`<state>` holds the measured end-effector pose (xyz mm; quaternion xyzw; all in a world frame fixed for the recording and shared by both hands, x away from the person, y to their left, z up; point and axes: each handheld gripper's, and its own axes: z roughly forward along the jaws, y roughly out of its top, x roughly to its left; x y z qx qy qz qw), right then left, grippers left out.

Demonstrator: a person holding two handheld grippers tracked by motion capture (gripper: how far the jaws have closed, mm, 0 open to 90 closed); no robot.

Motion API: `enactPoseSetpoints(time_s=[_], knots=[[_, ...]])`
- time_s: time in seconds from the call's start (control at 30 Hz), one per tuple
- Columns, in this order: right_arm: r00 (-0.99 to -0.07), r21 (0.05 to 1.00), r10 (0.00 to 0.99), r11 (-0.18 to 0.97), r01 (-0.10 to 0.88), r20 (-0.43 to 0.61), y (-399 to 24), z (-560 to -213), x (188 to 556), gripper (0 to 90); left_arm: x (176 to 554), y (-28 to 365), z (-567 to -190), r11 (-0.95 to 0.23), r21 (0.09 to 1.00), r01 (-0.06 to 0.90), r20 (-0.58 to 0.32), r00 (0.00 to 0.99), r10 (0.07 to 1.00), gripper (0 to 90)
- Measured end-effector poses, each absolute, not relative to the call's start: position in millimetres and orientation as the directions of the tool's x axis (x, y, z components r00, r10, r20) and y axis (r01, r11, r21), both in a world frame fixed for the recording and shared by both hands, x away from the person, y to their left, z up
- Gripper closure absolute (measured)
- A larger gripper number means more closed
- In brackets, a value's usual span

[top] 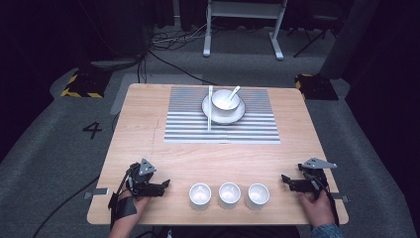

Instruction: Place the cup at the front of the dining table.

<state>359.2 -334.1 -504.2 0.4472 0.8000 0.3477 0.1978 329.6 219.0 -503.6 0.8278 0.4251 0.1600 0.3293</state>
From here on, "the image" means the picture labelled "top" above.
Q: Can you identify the person's right hand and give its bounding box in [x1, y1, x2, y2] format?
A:
[298, 190, 337, 230]

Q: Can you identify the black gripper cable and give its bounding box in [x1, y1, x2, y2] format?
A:
[308, 175, 341, 227]
[112, 167, 134, 206]

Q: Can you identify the white bowl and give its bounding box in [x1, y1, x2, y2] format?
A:
[211, 88, 242, 117]

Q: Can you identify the white metal stand frame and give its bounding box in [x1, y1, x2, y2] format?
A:
[202, 0, 289, 61]

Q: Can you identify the white chopsticks pair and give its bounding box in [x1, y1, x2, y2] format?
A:
[206, 84, 214, 132]

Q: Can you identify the bundle of floor cables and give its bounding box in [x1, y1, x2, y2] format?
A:
[137, 16, 219, 86]

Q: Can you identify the black floor cable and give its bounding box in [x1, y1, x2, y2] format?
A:
[31, 174, 101, 238]

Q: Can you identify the striped grey placemat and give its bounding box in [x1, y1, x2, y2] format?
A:
[163, 85, 282, 145]

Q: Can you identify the black tripod stand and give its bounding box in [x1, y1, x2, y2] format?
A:
[286, 13, 341, 59]

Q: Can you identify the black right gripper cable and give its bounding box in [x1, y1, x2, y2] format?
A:
[308, 175, 341, 227]

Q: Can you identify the white plate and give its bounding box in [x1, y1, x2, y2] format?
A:
[201, 93, 247, 126]

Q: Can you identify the black wrist strap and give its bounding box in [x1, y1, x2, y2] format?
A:
[107, 191, 139, 230]

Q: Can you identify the white cup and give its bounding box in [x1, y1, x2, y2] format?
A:
[217, 181, 242, 210]
[188, 182, 213, 211]
[245, 182, 271, 211]

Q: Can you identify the grey tape strip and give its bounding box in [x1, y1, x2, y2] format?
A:
[331, 193, 351, 203]
[82, 187, 110, 200]

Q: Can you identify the person's left hand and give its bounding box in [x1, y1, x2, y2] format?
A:
[120, 193, 152, 222]

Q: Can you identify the white spoon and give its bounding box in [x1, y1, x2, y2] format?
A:
[224, 85, 242, 103]

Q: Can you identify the black yellow-striped base plate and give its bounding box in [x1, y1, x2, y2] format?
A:
[294, 72, 340, 101]
[59, 69, 113, 99]

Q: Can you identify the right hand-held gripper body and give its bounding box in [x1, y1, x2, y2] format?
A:
[296, 157, 338, 200]

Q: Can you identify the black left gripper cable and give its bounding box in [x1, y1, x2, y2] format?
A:
[112, 167, 134, 206]

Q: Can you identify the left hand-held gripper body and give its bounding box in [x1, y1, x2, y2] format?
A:
[126, 158, 166, 198]

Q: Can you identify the grey curtain column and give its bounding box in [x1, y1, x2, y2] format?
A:
[318, 0, 381, 80]

